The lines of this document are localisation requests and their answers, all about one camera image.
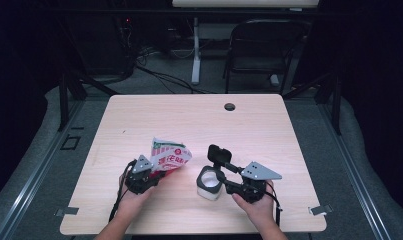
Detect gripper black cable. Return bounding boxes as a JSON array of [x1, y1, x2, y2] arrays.
[[108, 159, 137, 223], [263, 181, 284, 228]]

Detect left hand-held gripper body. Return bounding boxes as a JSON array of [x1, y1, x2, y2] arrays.
[[123, 154, 157, 195]]

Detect black cabinet with red light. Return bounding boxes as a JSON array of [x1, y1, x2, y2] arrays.
[[65, 13, 137, 77]]

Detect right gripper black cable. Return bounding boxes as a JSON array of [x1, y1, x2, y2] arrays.
[[263, 181, 284, 228]]

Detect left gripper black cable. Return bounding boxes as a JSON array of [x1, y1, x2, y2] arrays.
[[108, 159, 137, 223]]

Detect person's right hand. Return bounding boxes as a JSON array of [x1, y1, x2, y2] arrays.
[[231, 179, 281, 231]]

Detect pink and white plastic bag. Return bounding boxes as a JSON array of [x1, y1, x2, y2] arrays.
[[149, 136, 193, 178]]

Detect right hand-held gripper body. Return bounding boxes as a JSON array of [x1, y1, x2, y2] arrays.
[[238, 161, 283, 204]]

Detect white background desk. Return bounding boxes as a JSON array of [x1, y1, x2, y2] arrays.
[[172, 0, 320, 85]]

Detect grey table corner bracket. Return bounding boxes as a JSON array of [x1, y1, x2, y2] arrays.
[[54, 206, 80, 217], [308, 204, 333, 216]]

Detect black folding chair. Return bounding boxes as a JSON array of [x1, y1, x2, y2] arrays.
[[222, 19, 307, 96]]

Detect person's left hand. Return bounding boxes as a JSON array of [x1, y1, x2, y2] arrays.
[[117, 175, 156, 217]]

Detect metal floor rail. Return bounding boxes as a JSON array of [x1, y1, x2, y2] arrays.
[[318, 99, 395, 240], [0, 99, 87, 240]]

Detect black metal frame stand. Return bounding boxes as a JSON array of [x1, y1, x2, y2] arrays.
[[57, 71, 120, 133], [282, 71, 343, 136]]

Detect black floor cables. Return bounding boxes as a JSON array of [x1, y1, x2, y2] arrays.
[[135, 49, 213, 95]]

